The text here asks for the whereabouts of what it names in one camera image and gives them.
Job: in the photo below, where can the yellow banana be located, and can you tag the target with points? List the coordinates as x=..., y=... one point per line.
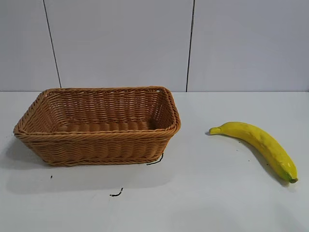
x=263, y=142

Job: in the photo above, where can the brown woven wicker basket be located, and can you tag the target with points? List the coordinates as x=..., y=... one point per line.
x=96, y=147

